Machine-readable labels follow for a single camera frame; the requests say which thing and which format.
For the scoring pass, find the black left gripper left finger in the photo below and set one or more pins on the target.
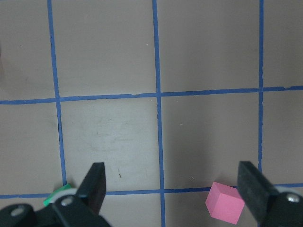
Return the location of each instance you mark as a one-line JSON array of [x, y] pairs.
[[82, 208]]

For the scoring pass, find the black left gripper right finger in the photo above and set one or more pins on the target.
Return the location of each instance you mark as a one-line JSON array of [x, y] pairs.
[[271, 206]]

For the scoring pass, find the green cube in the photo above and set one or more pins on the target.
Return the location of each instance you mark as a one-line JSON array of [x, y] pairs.
[[54, 193]]

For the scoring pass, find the pink cube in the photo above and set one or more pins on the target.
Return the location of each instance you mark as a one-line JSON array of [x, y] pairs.
[[224, 203]]

